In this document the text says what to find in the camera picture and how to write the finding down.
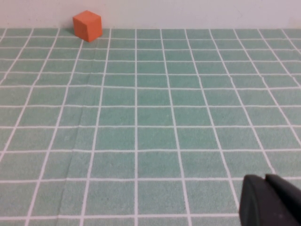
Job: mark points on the orange cube block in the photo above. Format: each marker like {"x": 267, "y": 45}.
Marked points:
{"x": 88, "y": 26}

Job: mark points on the green checked tablecloth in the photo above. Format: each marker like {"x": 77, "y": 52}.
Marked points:
{"x": 141, "y": 117}

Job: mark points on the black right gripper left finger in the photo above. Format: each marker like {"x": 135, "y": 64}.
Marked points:
{"x": 256, "y": 204}

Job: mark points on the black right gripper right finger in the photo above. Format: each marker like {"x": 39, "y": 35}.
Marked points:
{"x": 288, "y": 193}

